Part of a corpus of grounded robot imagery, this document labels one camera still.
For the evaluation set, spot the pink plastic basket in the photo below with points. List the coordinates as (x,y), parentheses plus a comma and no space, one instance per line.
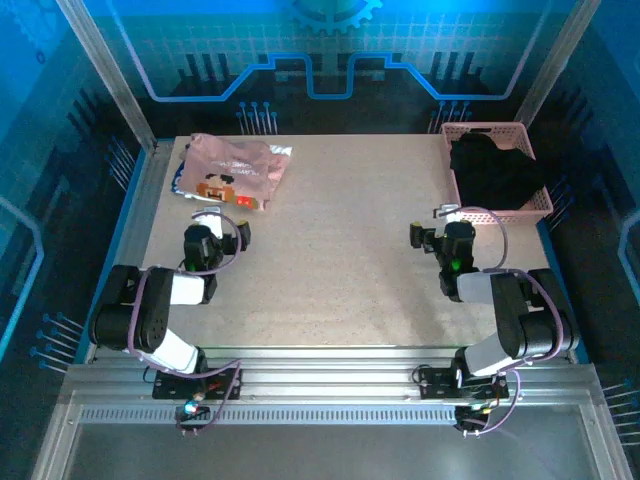
(505,216)

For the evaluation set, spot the pink t-shirt with pixel print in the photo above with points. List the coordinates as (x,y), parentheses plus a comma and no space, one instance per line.
(235,160)

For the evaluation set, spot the black t-shirt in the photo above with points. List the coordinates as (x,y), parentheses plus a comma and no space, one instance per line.
(490,170)

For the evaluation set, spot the blue white folded t-shirt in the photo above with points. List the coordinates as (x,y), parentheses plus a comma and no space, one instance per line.
(177,182)

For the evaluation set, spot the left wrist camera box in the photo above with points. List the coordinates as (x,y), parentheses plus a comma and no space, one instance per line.
(214,226)

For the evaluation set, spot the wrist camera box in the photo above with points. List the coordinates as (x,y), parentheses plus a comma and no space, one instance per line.
(214,226)
(454,216)

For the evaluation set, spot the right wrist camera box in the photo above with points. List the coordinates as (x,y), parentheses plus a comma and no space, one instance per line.
(454,216)

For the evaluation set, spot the aluminium table side rail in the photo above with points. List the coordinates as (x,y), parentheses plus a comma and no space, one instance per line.
(140,210)

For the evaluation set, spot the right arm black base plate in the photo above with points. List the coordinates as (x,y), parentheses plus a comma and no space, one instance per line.
(435,387)

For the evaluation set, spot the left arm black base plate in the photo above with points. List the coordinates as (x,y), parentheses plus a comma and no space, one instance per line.
(165,390)

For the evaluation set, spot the aluminium rail frame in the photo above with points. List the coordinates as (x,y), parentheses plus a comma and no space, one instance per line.
(325,375)

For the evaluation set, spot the aluminium frame post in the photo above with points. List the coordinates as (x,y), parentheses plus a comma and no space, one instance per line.
(110,65)
(555,65)

